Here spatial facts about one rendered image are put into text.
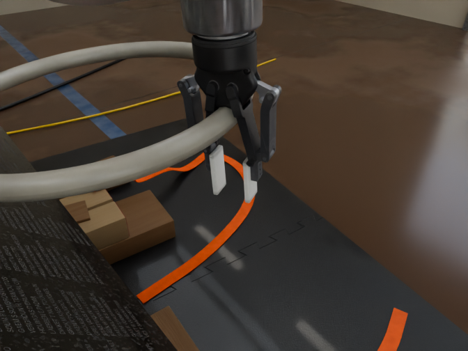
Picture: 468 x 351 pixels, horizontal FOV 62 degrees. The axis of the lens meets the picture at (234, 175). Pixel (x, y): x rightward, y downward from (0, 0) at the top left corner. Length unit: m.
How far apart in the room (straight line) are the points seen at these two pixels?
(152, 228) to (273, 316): 0.56
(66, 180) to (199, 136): 0.15
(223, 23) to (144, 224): 1.23
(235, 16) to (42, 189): 0.26
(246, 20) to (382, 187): 1.66
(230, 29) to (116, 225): 1.14
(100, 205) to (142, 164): 1.15
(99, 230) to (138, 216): 0.21
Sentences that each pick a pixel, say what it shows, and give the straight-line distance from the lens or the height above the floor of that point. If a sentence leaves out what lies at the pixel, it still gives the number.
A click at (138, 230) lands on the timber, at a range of 1.56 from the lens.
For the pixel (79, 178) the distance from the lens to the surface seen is 0.43.
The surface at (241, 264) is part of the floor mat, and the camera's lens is 1.52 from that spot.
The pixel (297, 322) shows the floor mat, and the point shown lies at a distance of 1.39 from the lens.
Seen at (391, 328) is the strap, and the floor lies 0.02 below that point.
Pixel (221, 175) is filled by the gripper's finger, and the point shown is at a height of 0.82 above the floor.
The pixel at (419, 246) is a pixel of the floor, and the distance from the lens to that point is 1.77.
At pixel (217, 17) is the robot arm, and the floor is 1.05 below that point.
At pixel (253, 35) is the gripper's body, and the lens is 0.46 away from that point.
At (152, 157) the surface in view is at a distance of 0.43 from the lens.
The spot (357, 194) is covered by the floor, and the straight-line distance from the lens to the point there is 1.95.
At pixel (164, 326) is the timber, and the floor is 0.14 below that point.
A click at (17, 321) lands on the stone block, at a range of 0.55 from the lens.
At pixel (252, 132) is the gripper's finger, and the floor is 0.91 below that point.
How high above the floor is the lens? 1.16
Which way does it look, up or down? 36 degrees down
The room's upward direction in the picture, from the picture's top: straight up
